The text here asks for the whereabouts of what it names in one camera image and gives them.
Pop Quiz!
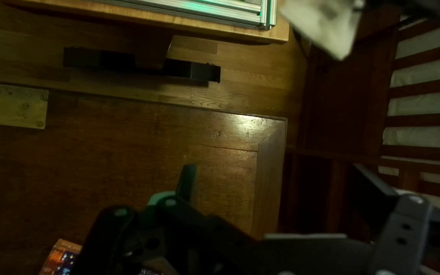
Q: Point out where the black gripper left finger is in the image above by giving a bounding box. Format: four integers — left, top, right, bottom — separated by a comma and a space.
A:
176, 163, 198, 201

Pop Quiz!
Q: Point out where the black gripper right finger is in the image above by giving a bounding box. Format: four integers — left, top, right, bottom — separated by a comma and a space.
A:
350, 163, 399, 232

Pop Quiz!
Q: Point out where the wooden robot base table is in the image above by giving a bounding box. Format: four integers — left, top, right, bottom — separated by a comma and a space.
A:
5, 0, 291, 44

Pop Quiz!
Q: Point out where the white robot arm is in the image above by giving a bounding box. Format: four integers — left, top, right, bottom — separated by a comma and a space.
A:
185, 0, 396, 160

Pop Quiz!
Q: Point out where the dark wooden secretary desk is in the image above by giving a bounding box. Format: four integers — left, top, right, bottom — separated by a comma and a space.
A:
0, 91, 324, 275

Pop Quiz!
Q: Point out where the colourful box on desk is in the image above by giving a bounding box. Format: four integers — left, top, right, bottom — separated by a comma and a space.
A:
39, 238, 81, 275

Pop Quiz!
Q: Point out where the small paper label on desk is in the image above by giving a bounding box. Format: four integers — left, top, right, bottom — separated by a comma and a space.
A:
0, 84, 49, 130

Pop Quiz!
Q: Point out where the wooden slatted crib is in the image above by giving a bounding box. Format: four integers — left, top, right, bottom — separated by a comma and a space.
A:
300, 4, 440, 206

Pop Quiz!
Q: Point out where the aluminium robot mounting plate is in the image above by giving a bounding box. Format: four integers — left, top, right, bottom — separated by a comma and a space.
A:
100, 0, 277, 29

